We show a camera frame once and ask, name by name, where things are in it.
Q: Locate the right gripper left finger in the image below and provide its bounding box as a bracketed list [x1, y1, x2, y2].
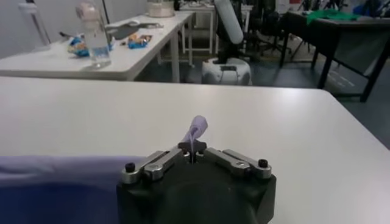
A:
[121, 140, 193, 184]

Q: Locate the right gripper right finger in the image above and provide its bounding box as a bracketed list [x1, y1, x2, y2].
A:
[193, 140, 272, 180]

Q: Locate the purple t-shirt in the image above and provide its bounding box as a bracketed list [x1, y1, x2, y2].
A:
[0, 115, 210, 224]

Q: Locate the white humanoid robot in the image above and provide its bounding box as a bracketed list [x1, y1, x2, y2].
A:
[201, 0, 254, 86]

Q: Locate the white rectangular table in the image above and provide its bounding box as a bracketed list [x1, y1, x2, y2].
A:
[0, 11, 196, 82]

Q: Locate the blue snack packet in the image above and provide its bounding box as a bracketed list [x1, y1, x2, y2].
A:
[127, 33, 153, 49]
[67, 36, 91, 58]

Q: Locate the clear unlabeled water bottle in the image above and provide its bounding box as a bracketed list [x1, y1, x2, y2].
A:
[75, 1, 112, 68]

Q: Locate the black office chair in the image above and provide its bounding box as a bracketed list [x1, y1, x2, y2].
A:
[252, 0, 287, 58]

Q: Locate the black metal table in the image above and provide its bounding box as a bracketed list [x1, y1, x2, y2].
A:
[278, 10, 390, 103]

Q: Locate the green cloth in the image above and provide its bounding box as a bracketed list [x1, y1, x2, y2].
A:
[306, 8, 362, 26]

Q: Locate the clear tumbler white lid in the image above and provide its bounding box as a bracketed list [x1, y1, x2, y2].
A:
[18, 1, 52, 49]

